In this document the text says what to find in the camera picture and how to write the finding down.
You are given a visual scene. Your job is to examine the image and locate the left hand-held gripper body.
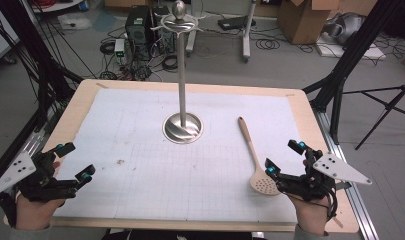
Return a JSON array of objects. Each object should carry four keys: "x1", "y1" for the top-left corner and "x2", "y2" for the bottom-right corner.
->
[{"x1": 0, "y1": 149, "x2": 78, "y2": 203}]

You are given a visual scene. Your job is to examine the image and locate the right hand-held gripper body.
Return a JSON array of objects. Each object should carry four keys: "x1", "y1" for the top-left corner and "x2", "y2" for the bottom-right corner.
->
[{"x1": 275, "y1": 148, "x2": 373, "y2": 203}]

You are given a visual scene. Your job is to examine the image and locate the beige slotted spoon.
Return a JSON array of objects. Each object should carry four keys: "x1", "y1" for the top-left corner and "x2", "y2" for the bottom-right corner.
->
[{"x1": 237, "y1": 116, "x2": 282, "y2": 197}]

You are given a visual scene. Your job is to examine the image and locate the steel utensil stand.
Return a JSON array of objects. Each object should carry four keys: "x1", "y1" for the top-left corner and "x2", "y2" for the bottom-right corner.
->
[{"x1": 150, "y1": 0, "x2": 205, "y2": 145}]

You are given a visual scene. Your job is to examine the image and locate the person's left hand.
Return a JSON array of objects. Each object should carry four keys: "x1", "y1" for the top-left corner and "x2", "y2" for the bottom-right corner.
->
[{"x1": 15, "y1": 160, "x2": 66, "y2": 232}]

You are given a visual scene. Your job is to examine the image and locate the person's right hand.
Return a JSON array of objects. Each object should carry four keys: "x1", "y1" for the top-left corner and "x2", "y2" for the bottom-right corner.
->
[{"x1": 287, "y1": 159, "x2": 335, "y2": 237}]

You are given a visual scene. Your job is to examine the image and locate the white grid mat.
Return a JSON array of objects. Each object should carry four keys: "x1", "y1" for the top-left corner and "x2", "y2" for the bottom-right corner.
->
[{"x1": 52, "y1": 87, "x2": 317, "y2": 224}]

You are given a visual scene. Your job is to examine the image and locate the dark clothing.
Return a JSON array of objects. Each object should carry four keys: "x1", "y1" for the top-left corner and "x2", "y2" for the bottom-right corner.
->
[{"x1": 101, "y1": 228, "x2": 268, "y2": 240}]

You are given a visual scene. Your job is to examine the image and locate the black tripod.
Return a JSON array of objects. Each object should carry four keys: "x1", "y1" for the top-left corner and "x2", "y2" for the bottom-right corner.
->
[{"x1": 342, "y1": 79, "x2": 405, "y2": 151}]

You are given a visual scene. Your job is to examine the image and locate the small white device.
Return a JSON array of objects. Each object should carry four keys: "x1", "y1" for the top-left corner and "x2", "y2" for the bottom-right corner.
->
[{"x1": 114, "y1": 38, "x2": 127, "y2": 65}]

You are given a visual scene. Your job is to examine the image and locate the white flat board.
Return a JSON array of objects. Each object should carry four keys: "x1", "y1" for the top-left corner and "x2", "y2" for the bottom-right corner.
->
[{"x1": 315, "y1": 33, "x2": 388, "y2": 62}]

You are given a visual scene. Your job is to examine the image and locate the white stand leg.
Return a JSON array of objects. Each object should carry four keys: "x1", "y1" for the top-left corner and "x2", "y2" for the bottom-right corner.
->
[
  {"x1": 242, "y1": 0, "x2": 258, "y2": 63},
  {"x1": 185, "y1": 0, "x2": 204, "y2": 57}
]

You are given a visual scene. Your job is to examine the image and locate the large cardboard box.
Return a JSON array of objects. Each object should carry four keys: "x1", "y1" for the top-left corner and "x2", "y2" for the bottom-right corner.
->
[{"x1": 277, "y1": 0, "x2": 341, "y2": 46}]

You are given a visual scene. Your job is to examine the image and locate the clear plastic bag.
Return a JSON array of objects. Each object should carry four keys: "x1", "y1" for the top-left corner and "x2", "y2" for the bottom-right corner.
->
[{"x1": 58, "y1": 13, "x2": 93, "y2": 31}]

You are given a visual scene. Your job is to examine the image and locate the white cabinet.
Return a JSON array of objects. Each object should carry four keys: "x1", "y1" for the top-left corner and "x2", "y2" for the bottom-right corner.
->
[{"x1": 0, "y1": 0, "x2": 22, "y2": 65}]

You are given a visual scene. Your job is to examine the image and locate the grey round appliance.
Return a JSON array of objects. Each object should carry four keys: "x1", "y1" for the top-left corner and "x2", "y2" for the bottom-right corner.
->
[{"x1": 324, "y1": 12, "x2": 367, "y2": 46}]

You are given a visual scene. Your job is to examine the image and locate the flat black device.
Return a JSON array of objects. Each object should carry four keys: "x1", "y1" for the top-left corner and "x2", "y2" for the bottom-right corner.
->
[{"x1": 217, "y1": 15, "x2": 257, "y2": 32}]

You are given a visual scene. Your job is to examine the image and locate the black computer tower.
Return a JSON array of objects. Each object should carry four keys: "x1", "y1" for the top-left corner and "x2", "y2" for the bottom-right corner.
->
[{"x1": 124, "y1": 4, "x2": 155, "y2": 62}]

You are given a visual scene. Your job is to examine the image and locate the white round table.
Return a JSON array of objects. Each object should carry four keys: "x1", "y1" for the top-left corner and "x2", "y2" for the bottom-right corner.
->
[{"x1": 29, "y1": 0, "x2": 88, "y2": 14}]

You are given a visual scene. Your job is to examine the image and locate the dark computer case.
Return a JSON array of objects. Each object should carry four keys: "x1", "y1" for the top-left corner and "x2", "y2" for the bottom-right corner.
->
[{"x1": 152, "y1": 5, "x2": 176, "y2": 55}]

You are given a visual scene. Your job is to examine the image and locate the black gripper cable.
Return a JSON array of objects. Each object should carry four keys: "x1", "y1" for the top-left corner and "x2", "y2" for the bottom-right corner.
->
[{"x1": 289, "y1": 185, "x2": 340, "y2": 223}]

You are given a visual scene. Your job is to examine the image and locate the aluminium rail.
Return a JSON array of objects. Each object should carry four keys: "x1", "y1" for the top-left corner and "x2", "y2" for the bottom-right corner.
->
[
  {"x1": 0, "y1": 128, "x2": 54, "y2": 218},
  {"x1": 314, "y1": 109, "x2": 380, "y2": 240}
]

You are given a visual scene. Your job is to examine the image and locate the black strap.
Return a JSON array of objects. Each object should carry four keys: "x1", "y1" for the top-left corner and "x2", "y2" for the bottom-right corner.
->
[{"x1": 0, "y1": 191, "x2": 18, "y2": 228}]

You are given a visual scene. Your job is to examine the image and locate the tangled floor cables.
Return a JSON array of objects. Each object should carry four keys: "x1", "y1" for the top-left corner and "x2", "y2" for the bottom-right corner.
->
[{"x1": 99, "y1": 63, "x2": 155, "y2": 82}]

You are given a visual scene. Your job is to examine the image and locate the black cable bundle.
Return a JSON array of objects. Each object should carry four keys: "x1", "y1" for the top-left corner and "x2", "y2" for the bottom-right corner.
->
[{"x1": 99, "y1": 39, "x2": 116, "y2": 56}]

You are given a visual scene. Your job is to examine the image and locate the thin black cable coil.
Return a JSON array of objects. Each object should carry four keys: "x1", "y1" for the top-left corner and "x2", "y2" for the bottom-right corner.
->
[{"x1": 255, "y1": 38, "x2": 282, "y2": 51}]

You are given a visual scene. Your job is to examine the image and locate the black metal frame post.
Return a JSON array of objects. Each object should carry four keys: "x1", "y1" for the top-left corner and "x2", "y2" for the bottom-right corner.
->
[{"x1": 302, "y1": 0, "x2": 405, "y2": 146}]

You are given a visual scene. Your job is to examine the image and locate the black frame with cables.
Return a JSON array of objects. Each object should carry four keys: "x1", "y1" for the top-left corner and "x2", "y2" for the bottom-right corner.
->
[{"x1": 0, "y1": 0, "x2": 85, "y2": 134}]

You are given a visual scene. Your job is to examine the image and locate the thick black cable coil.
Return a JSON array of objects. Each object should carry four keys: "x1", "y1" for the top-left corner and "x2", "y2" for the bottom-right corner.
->
[{"x1": 161, "y1": 54, "x2": 180, "y2": 72}]

